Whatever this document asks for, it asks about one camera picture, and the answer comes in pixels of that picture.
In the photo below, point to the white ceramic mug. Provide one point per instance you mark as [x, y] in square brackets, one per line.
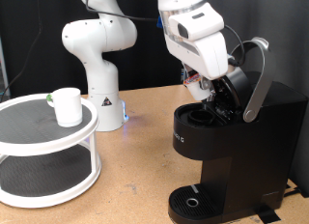
[68, 108]

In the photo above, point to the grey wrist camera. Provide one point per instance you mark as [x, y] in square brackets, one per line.
[232, 63]

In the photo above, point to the black Keurig coffee machine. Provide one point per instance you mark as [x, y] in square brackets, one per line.
[257, 153]

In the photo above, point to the grey metal post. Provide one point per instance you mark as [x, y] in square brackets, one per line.
[2, 66]

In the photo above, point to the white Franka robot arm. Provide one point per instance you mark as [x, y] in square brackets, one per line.
[103, 89]

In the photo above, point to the white coffee pod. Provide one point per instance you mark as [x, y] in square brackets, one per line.
[198, 89]

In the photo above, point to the white two-tier turntable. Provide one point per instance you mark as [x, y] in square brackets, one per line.
[32, 127]

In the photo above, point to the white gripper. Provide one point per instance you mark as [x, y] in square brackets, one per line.
[210, 56]

